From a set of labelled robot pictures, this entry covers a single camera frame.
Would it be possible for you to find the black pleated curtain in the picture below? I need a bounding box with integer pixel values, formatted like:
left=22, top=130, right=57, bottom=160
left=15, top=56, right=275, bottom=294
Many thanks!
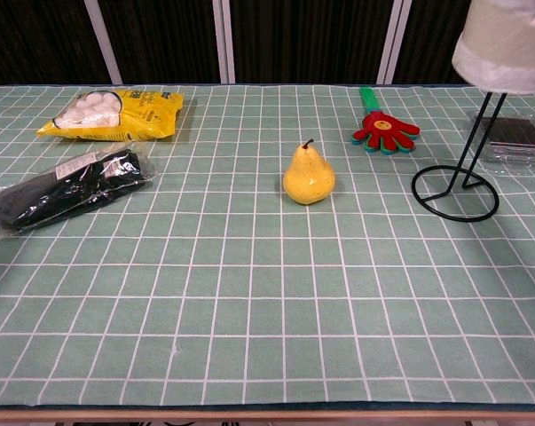
left=0, top=0, right=472, bottom=86

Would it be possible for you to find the black wire roll holder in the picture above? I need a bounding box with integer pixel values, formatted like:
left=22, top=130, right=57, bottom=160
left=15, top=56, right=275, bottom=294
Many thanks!
left=411, top=90, right=509, bottom=222

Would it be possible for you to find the red green hand clapper toy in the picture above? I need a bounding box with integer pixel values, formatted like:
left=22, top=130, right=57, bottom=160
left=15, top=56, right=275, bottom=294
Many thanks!
left=350, top=86, right=421, bottom=155

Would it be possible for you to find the yellow bag of cotton balls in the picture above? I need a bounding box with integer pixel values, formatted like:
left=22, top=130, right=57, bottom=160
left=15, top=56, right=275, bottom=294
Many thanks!
left=35, top=87, right=185, bottom=143

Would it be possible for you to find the white frame post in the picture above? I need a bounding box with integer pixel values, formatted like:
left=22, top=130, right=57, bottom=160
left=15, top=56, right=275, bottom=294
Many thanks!
left=376, top=0, right=406, bottom=85
left=83, top=0, right=123, bottom=85
left=211, top=0, right=236, bottom=84

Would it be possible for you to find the black item in clear bag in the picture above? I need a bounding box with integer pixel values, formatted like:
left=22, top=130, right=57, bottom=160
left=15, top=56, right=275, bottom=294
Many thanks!
left=0, top=149, right=161, bottom=241

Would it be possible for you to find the clear case with black insert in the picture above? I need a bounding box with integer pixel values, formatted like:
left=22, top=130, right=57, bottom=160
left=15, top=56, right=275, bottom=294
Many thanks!
left=464, top=113, right=535, bottom=166

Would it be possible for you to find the white toilet paper roll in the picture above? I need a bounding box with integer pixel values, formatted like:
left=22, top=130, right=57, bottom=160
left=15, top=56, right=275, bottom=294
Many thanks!
left=452, top=0, right=535, bottom=95

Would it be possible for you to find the yellow pear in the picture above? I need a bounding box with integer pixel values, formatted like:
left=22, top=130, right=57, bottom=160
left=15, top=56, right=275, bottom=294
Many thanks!
left=282, top=138, right=336, bottom=206

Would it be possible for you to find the green grid tablecloth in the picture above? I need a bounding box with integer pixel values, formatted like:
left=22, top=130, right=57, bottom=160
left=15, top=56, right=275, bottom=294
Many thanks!
left=0, top=83, right=535, bottom=407

